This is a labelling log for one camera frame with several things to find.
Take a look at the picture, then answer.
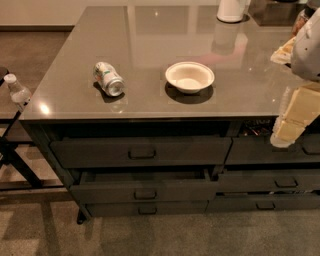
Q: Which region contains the cream snack packet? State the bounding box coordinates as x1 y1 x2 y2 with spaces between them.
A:
270 37 295 65

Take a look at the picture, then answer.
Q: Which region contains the glass jar of snacks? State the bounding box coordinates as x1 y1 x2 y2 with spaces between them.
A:
292 10 309 37

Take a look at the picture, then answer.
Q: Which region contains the white cylindrical container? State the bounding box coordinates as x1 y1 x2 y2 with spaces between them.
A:
217 0 247 23

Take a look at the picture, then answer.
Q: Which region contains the drawer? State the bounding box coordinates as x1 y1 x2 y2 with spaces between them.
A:
206 194 320 213
226 134 320 165
50 136 231 168
218 169 320 192
86 201 208 217
70 169 217 204

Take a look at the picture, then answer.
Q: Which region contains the dark grey drawer cabinet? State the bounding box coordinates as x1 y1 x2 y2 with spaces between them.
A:
21 5 320 220

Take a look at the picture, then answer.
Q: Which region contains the crushed silver soda can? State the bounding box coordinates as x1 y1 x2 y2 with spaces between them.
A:
93 62 124 97

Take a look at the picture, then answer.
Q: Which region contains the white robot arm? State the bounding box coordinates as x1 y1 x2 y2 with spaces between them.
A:
270 9 320 148

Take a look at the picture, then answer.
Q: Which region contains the black side table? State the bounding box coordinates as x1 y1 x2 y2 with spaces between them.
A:
0 67 62 190

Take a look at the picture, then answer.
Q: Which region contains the white paper bowl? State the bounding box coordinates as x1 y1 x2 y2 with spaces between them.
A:
165 62 215 94

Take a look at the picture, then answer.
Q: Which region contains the clear plastic water bottle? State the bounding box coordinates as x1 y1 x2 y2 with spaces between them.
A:
4 74 32 112

